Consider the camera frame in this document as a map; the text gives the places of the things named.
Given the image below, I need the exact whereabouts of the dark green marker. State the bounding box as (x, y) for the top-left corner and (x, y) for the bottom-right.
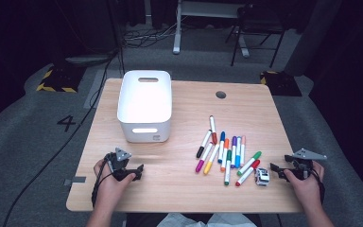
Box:
(223, 149), (233, 186)

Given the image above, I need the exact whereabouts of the hand-held gripper cable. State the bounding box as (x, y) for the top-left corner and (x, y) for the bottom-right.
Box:
(311, 169), (326, 204)
(91, 152), (114, 208)

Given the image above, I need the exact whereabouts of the person's light grey clothing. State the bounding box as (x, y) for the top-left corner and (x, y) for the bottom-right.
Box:
(155, 212), (258, 227)

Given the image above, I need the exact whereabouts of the pink marker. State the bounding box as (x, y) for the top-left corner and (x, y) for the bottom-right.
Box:
(239, 135), (247, 167)

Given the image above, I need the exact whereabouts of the white marker red cap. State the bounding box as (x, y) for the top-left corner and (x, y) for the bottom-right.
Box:
(209, 114), (218, 146)

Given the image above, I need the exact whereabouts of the grey curtain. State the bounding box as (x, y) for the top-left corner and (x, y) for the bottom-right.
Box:
(283, 0), (343, 77)

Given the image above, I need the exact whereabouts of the person's left hand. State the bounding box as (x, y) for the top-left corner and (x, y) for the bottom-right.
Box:
(94, 159), (136, 211)

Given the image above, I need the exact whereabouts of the yellow marker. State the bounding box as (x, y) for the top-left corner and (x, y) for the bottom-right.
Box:
(202, 143), (221, 176)

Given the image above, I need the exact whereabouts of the right hand-held gripper cable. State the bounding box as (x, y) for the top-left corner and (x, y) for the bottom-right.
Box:
(311, 169), (326, 204)

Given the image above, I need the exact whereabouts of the long black floor cable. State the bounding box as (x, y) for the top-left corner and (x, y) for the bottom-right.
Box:
(2, 46), (121, 227)

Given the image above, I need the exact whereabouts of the black marker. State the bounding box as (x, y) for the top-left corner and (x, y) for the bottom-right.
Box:
(196, 129), (213, 159)

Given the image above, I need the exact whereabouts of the dark blue marker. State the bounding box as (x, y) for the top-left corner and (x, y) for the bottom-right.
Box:
(217, 131), (227, 165)

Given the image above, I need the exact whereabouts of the magenta marker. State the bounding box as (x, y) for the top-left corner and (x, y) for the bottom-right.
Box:
(195, 141), (215, 174)

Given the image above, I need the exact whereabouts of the black yellow striped base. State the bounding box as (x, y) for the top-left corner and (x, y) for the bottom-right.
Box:
(36, 64), (86, 94)
(259, 70), (303, 97)

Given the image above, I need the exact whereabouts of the small white black toy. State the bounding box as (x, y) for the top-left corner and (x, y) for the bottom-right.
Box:
(254, 167), (270, 186)

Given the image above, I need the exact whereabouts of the orange marker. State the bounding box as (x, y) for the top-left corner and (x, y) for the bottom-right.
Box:
(219, 138), (231, 172)

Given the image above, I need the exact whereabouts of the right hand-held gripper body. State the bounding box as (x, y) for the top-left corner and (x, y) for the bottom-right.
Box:
(284, 148), (328, 182)

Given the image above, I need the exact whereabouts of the black stand pole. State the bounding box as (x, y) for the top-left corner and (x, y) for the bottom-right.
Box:
(106, 0), (127, 79)

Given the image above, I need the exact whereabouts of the person's right hand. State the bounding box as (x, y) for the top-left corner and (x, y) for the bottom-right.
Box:
(283, 160), (325, 208)

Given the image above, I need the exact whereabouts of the grey round stand base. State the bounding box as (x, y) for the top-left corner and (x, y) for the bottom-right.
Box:
(64, 55), (112, 65)

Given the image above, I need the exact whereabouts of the white plastic storage bin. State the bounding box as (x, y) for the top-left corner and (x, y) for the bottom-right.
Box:
(116, 69), (173, 144)

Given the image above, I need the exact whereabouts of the bundle of floor cables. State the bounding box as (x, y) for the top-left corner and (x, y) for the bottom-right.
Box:
(122, 18), (179, 48)

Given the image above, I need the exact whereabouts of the grey tape strip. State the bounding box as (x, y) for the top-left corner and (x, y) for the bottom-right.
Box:
(63, 176), (87, 187)

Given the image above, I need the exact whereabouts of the black chair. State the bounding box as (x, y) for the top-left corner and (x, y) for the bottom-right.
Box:
(225, 4), (287, 69)

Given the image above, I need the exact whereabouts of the light green marker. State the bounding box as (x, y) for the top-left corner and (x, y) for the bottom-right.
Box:
(236, 150), (263, 177)

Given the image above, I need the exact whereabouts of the light blue marker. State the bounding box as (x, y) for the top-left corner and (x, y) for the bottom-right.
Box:
(234, 135), (242, 169)

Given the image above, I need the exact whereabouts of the left hand-held gripper cable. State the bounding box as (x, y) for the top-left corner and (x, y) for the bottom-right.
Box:
(91, 152), (114, 208)

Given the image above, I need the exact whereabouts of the white desk frame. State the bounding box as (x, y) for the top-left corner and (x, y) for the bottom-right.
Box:
(172, 0), (251, 59)

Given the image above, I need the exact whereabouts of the purple marker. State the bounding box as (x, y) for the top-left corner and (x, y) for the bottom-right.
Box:
(230, 135), (238, 169)

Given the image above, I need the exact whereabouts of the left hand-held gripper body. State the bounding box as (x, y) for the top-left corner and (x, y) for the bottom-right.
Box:
(104, 147), (132, 182)

